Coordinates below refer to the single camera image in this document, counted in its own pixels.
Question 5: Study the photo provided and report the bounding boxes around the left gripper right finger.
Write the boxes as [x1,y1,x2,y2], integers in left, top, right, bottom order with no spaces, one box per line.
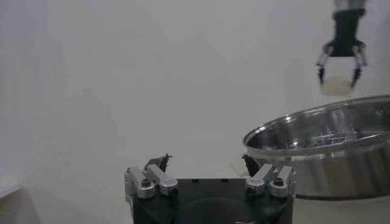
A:
[241,154,298,198]

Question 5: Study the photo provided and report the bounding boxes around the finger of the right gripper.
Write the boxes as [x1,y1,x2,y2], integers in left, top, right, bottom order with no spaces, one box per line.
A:
[350,44,368,89]
[316,44,334,85]

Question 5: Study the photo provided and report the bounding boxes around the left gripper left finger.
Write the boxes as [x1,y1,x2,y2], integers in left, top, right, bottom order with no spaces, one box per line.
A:
[124,153,179,200]

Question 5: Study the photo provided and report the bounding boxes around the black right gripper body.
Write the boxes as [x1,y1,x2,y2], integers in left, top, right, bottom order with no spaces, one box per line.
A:
[324,9,366,58]

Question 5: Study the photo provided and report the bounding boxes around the white steamed baozi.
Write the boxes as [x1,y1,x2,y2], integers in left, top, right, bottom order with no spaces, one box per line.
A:
[319,75,353,97]

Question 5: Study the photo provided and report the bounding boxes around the stainless steel steamer basket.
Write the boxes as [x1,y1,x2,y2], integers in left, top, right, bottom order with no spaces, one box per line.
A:
[230,95,390,201]

